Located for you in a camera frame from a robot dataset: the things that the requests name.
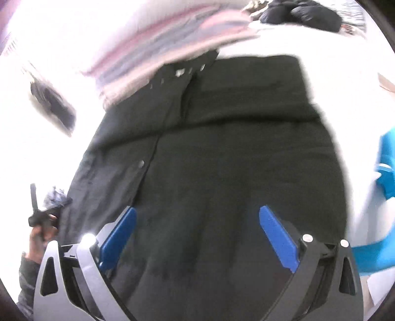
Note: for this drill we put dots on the large black coat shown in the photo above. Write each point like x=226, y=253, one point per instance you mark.
x=222, y=148

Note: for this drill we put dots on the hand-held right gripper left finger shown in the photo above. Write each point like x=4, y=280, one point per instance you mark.
x=121, y=236

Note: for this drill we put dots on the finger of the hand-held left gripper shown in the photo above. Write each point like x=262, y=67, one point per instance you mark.
x=34, y=199

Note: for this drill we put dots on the person's left hand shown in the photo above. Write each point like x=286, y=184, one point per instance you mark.
x=37, y=245

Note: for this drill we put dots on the brown cardboard piece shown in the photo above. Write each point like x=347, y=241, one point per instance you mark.
x=387, y=82

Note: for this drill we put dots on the person's left forearm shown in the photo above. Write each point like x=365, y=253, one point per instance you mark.
x=27, y=281

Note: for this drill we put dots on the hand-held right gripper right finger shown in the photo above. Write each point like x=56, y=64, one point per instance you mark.
x=277, y=237

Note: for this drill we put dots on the blue plastic object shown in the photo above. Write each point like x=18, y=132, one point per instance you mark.
x=387, y=166

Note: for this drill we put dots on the black puffer jacket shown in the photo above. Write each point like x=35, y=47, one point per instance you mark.
x=299, y=14

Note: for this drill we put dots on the pink folded blanket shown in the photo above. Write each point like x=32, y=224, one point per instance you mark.
x=222, y=19

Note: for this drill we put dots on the dark hanging clothes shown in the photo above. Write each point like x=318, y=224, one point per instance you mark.
x=54, y=103

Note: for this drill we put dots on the grey folded blanket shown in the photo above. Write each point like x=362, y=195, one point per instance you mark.
x=172, y=46

